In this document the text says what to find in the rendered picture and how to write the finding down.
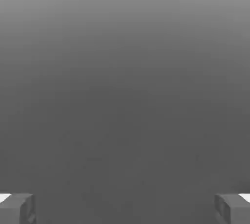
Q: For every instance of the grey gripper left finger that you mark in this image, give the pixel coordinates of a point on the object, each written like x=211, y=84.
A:
x=15, y=208

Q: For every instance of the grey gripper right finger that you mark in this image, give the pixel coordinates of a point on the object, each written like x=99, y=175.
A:
x=234, y=208

